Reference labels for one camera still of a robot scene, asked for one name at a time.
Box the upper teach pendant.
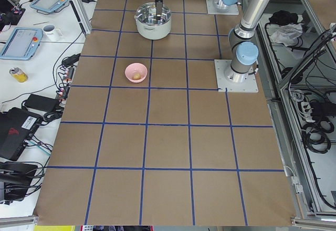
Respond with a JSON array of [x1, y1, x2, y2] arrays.
[[30, 0, 69, 14]]

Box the black power adapter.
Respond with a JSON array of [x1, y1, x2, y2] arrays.
[[22, 94, 60, 112]]

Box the glass pot lid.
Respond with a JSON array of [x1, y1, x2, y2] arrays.
[[134, 2, 171, 26]]

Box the white cloth bundle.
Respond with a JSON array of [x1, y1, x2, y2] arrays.
[[270, 24, 303, 47]]

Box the white mug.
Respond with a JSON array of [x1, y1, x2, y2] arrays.
[[43, 24, 63, 42]]

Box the black power strip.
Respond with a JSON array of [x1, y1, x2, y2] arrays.
[[55, 66, 76, 107]]

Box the pale green cooking pot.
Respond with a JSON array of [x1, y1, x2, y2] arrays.
[[134, 2, 172, 40]]

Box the teach pendant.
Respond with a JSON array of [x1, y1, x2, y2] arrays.
[[30, 0, 69, 14], [1, 27, 44, 60]]

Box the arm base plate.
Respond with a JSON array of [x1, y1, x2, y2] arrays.
[[214, 59, 259, 93], [206, 0, 239, 16]]

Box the coiled black cables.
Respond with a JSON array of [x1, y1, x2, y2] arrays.
[[300, 120, 332, 154]]

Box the black cloth bundle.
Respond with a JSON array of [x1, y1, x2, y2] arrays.
[[269, 10, 298, 26]]

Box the yellow drink can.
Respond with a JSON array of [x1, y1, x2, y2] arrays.
[[9, 67, 28, 83]]

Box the brown egg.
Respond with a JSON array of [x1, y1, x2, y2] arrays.
[[132, 73, 141, 80]]

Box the aluminium frame post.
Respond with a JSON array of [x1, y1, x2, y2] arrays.
[[69, 0, 92, 36]]

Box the black red computer box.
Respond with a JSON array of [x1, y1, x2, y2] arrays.
[[1, 107, 43, 161]]

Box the lower teach pendant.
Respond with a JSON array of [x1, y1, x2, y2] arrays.
[[1, 27, 44, 60]]

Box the pink bowl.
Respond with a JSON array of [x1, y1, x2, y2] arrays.
[[124, 62, 148, 83]]

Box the black device lower left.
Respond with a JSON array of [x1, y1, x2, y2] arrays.
[[1, 162, 38, 205]]

